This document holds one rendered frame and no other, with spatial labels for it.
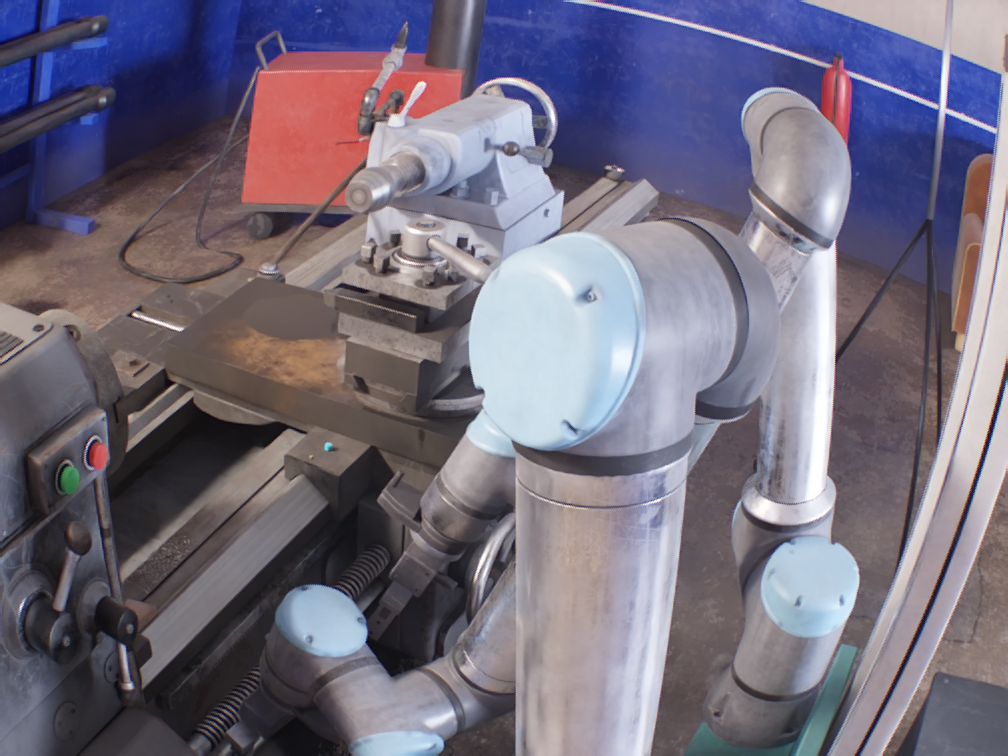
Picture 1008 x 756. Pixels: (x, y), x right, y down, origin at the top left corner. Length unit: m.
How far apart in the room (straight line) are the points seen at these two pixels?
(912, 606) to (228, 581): 0.96
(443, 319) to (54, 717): 0.95
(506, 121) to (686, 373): 1.84
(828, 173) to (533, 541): 0.63
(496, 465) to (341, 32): 5.11
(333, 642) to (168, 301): 1.24
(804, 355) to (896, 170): 4.22
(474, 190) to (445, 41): 2.18
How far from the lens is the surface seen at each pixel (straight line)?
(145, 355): 2.11
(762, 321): 0.82
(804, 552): 1.55
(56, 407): 1.12
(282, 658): 1.24
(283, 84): 4.73
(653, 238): 0.78
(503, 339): 0.75
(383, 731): 1.17
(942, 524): 1.00
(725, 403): 0.88
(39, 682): 1.20
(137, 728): 1.39
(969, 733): 1.57
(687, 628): 3.00
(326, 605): 1.21
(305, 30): 6.61
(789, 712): 1.60
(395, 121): 2.40
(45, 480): 1.08
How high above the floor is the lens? 1.83
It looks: 28 degrees down
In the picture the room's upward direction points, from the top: 7 degrees clockwise
